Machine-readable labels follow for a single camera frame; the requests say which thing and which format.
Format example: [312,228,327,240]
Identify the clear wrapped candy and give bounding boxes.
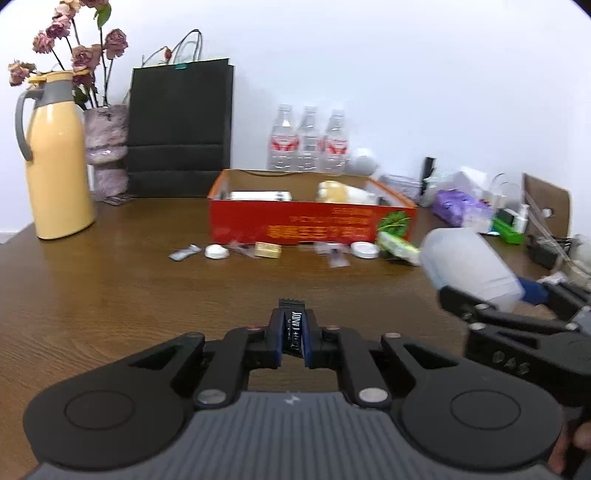
[315,242,349,268]

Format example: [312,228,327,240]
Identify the purple tissue pack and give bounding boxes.
[431,189,488,227]

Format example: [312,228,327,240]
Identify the yellow white plush toy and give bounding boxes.
[317,180,379,205]

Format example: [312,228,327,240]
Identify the green plastic box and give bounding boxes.
[492,217,524,245]

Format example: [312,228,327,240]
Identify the pink textured flower vase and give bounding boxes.
[84,104,128,198]

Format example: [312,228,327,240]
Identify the white translucent plastic bottle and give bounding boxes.
[420,228,525,312]

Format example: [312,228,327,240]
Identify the red cardboard box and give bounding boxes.
[208,169,417,245]

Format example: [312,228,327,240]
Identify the white round speaker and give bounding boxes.
[346,148,379,177]

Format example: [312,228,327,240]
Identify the small black sachet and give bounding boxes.
[279,299,307,358]

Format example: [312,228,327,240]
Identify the dried pink roses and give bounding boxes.
[32,1,128,110]

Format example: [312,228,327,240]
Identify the middle water bottle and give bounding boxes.
[295,106,322,171]

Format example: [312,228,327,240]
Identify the yellow thermos jug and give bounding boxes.
[14,71,95,240]

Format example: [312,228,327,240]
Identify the left water bottle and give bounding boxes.
[266,104,298,171]

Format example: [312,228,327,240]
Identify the white device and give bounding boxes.
[228,191,293,202]

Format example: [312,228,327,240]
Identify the right water bottle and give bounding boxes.
[321,110,349,174]

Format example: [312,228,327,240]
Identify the water bottle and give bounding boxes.
[321,110,349,174]
[295,106,322,171]
[266,104,298,171]

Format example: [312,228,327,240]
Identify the black clip tool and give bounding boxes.
[421,157,436,192]

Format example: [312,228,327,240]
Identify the white plastic bag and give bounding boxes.
[445,166,488,197]

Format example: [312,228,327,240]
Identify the person right hand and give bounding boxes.
[548,419,591,476]

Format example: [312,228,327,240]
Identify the yellow small packet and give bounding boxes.
[254,242,281,259]

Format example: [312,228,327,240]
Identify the white charger with cable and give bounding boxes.
[489,172,523,211]

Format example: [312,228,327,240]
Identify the brown cardboard piece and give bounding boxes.
[522,173,571,237]

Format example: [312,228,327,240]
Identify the white tin box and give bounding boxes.
[379,174,422,203]

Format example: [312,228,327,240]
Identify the black paper gift bag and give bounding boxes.
[124,29,233,198]

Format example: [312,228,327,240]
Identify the white round lid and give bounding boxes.
[349,241,380,260]
[204,244,229,260]

